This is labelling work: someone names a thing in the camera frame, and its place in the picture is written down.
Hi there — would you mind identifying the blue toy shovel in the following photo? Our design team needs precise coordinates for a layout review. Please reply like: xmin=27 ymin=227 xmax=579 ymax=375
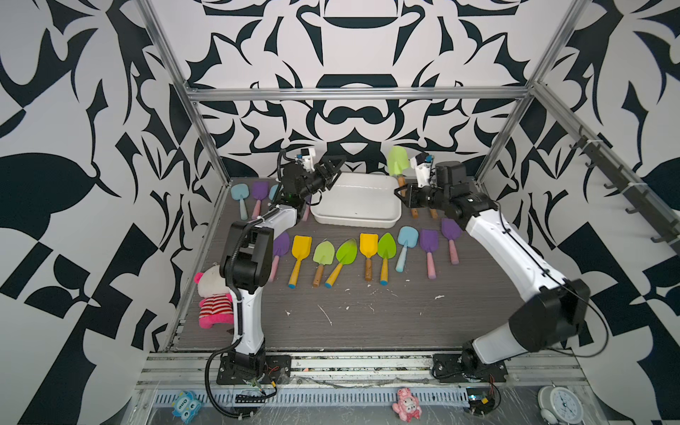
xmin=268 ymin=183 xmax=280 ymax=204

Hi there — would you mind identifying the purple square shovel pink handle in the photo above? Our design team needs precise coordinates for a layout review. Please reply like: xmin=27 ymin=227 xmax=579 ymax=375
xmin=251 ymin=182 xmax=269 ymax=220

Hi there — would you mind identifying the teal square shovel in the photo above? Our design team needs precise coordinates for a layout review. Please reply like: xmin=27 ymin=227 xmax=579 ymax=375
xmin=230 ymin=183 xmax=250 ymax=221

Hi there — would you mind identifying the light blue pointed shovel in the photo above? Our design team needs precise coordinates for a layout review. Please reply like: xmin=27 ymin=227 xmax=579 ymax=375
xmin=395 ymin=226 xmax=419 ymax=273

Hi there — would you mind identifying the purple pointed shovel pink handle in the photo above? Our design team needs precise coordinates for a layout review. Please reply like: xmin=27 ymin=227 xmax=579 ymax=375
xmin=268 ymin=232 xmax=291 ymax=283

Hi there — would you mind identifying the white plastic storage box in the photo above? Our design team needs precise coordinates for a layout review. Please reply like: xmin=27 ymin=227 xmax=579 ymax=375
xmin=311 ymin=173 xmax=402 ymax=228

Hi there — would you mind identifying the green square shovel wooden handle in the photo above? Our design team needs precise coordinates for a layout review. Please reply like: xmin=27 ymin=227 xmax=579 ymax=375
xmin=387 ymin=146 xmax=410 ymax=187

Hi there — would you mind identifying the yellow toy shovel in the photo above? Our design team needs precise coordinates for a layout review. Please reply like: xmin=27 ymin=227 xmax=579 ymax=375
xmin=288 ymin=235 xmax=313 ymax=289

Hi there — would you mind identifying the green shovel yellow blue-tipped handle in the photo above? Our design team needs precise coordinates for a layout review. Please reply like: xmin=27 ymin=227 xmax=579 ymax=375
xmin=377 ymin=233 xmax=397 ymax=285

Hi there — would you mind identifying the green pointed shovel yellow handle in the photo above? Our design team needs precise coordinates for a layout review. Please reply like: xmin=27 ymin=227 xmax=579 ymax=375
xmin=325 ymin=239 xmax=359 ymax=288

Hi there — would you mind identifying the yellow shovel wooden handle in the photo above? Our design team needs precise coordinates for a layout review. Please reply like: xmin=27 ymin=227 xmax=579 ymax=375
xmin=359 ymin=233 xmax=379 ymax=282

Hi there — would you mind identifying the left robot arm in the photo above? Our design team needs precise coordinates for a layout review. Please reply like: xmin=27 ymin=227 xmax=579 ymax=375
xmin=220 ymin=150 xmax=346 ymax=375

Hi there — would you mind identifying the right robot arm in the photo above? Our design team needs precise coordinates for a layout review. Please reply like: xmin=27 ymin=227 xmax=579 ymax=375
xmin=394 ymin=155 xmax=591 ymax=373

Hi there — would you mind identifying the pink striped plush doll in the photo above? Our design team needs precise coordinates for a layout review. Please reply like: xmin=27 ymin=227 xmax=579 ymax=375
xmin=194 ymin=264 xmax=234 ymax=329

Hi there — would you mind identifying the small green circuit board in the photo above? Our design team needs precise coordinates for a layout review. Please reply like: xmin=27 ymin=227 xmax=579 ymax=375
xmin=467 ymin=391 xmax=501 ymax=417

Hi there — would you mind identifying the pink bear toy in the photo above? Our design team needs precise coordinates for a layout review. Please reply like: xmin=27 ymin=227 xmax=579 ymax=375
xmin=391 ymin=388 xmax=422 ymax=423

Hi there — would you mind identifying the white alarm clock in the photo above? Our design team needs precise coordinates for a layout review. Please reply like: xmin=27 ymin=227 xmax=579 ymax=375
xmin=538 ymin=386 xmax=584 ymax=424

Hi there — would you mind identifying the blue owl toy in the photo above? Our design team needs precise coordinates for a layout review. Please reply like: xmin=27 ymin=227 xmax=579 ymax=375
xmin=172 ymin=391 xmax=203 ymax=424

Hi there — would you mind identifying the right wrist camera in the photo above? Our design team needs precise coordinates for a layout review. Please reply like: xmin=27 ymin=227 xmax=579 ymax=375
xmin=409 ymin=152 xmax=434 ymax=188

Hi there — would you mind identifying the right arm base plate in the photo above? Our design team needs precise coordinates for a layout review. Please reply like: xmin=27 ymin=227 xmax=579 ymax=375
xmin=430 ymin=352 xmax=508 ymax=384

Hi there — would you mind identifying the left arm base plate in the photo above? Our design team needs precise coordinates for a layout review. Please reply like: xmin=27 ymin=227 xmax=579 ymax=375
xmin=216 ymin=353 xmax=292 ymax=385

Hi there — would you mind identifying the black wall hook rack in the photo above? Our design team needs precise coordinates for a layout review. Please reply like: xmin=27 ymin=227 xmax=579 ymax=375
xmin=570 ymin=125 xmax=679 ymax=255

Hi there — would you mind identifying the white slotted cable duct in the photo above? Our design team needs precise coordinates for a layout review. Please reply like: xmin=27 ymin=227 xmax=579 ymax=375
xmin=151 ymin=389 xmax=469 ymax=409

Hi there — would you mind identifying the black corrugated cable hose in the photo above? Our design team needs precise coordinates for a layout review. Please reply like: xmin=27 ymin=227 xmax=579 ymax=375
xmin=204 ymin=339 xmax=277 ymax=421

